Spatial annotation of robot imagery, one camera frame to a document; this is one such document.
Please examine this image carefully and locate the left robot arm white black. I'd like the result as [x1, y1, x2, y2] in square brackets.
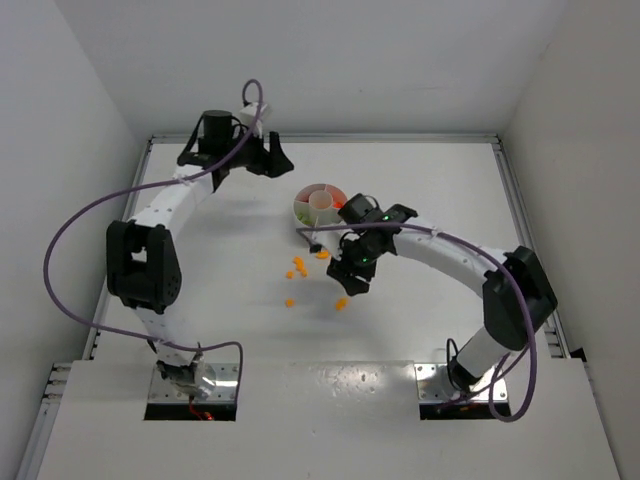
[106, 103, 294, 398]

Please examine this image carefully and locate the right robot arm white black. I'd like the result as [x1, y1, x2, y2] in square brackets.
[312, 194, 558, 397]

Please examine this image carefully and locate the yellow orange lego group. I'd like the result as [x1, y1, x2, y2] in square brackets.
[335, 297, 349, 311]

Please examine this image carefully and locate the yellow orange lego cluster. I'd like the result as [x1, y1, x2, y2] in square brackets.
[285, 256, 308, 279]

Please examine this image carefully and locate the white round divided container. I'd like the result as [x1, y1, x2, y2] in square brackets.
[292, 183, 347, 244]

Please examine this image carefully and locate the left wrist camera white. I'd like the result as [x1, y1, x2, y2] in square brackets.
[238, 102, 272, 129]

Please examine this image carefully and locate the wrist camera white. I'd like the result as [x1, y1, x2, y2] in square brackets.
[301, 232, 323, 254]
[238, 102, 272, 129]

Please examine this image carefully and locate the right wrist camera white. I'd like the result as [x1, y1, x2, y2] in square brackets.
[301, 232, 323, 254]

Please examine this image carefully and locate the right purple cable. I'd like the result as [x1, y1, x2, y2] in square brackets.
[296, 223, 539, 424]

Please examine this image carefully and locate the purple cable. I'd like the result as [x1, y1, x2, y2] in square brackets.
[296, 223, 539, 424]
[43, 78, 265, 399]

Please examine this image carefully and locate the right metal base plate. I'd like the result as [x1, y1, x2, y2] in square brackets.
[414, 363, 495, 405]

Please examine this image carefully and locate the metal base plate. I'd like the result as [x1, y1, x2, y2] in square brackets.
[414, 363, 495, 405]
[148, 363, 240, 404]

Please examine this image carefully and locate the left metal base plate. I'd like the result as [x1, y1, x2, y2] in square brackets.
[148, 363, 240, 404]

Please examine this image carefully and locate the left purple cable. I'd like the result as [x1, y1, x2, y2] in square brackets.
[43, 78, 265, 399]

